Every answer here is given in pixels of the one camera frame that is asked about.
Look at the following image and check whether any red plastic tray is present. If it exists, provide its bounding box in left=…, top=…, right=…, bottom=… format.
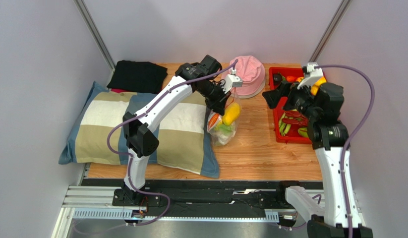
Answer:
left=268, top=67, right=311, bottom=144

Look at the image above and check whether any green white celery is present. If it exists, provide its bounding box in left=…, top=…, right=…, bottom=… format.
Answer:
left=278, top=113, right=291, bottom=136

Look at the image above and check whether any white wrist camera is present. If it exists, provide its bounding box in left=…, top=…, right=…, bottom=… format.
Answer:
left=297, top=62, right=324, bottom=89
left=221, top=69, right=243, bottom=93

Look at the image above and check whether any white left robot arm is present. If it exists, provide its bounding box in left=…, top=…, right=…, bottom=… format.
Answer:
left=107, top=55, right=237, bottom=206

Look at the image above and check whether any checkered pillow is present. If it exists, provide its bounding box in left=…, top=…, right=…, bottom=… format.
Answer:
left=58, top=81, right=221, bottom=179

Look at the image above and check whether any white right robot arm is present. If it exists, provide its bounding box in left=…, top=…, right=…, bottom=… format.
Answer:
left=262, top=81, right=373, bottom=238

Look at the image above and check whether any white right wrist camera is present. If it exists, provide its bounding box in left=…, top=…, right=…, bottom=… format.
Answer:
left=297, top=62, right=324, bottom=89

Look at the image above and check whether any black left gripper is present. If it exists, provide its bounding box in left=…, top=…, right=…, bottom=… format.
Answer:
left=197, top=81, right=232, bottom=117

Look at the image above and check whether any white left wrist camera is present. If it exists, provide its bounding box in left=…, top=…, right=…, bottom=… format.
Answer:
left=221, top=69, right=243, bottom=93

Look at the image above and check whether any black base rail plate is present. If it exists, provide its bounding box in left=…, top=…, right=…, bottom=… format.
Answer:
left=81, top=178, right=323, bottom=218

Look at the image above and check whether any small red tomato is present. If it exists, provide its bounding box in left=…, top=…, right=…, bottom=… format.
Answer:
left=286, top=75, right=297, bottom=82

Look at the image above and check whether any dark eggplant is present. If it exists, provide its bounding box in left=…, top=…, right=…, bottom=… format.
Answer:
left=272, top=73, right=284, bottom=85

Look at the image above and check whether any black folded cloth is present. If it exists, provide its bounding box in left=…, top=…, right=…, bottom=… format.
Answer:
left=107, top=60, right=168, bottom=94

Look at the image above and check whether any white cauliflower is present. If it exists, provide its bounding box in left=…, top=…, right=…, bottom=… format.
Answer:
left=211, top=123, right=236, bottom=146

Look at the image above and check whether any green pepper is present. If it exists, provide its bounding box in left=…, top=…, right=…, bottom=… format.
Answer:
left=297, top=127, right=309, bottom=138

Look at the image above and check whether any clear orange-zip bag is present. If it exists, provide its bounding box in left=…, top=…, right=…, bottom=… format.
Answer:
left=207, top=93, right=242, bottom=146

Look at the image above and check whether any red lobster toy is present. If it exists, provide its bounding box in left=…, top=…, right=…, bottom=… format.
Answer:
left=280, top=110, right=308, bottom=127

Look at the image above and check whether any pink bucket hat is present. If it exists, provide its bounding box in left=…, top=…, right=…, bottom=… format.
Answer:
left=230, top=56, right=266, bottom=99

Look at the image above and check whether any orange yellow mango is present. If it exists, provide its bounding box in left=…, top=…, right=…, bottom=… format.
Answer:
left=310, top=76, right=327, bottom=96

